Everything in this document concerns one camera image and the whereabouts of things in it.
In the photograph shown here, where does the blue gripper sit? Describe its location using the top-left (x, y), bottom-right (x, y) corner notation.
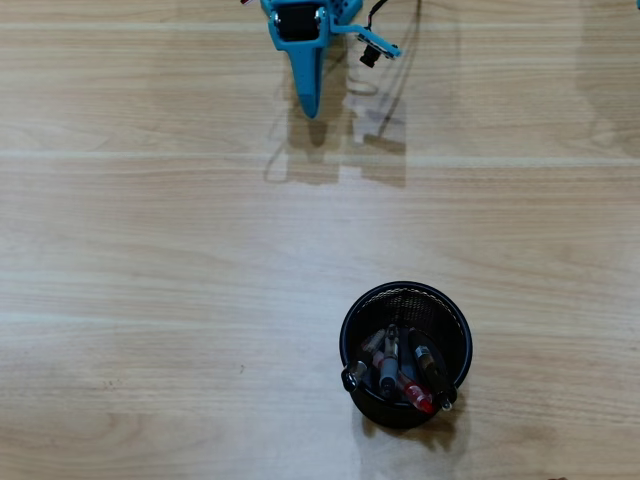
top-left (268, 2), bottom-right (330, 120)

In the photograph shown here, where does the black capped clear pen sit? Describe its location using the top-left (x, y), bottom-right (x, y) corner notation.
top-left (340, 327), bottom-right (387, 394)

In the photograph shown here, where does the grey grip retractable pen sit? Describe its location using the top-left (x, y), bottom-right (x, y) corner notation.
top-left (378, 323), bottom-right (402, 399)

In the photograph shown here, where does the black grip pen with barcode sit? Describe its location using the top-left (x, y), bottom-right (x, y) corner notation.
top-left (408, 328), bottom-right (459, 413)

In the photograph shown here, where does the red and white pen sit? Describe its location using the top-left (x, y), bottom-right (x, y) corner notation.
top-left (372, 349), bottom-right (437, 416)

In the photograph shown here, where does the blue robot arm base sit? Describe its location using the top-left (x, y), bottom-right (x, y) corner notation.
top-left (259, 0), bottom-right (365, 25)

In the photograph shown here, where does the black mesh pen holder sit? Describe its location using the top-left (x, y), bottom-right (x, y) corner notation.
top-left (338, 280), bottom-right (474, 431)

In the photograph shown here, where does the blue wrist camera module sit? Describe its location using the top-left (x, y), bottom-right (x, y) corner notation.
top-left (329, 22), bottom-right (403, 70)

